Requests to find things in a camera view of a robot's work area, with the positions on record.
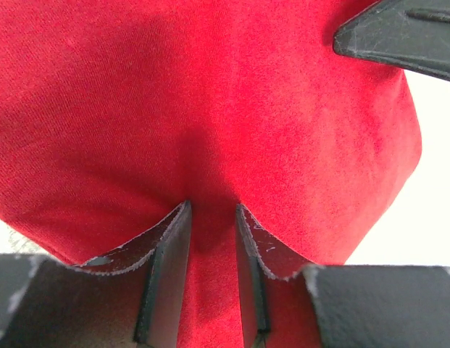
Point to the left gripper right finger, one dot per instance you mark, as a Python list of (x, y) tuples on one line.
[(288, 301)]

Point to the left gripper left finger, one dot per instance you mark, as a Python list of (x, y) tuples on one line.
[(130, 296)]

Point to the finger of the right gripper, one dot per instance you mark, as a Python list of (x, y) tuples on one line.
[(412, 35)]

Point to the red t-shirt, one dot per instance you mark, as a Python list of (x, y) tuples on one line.
[(114, 112)]

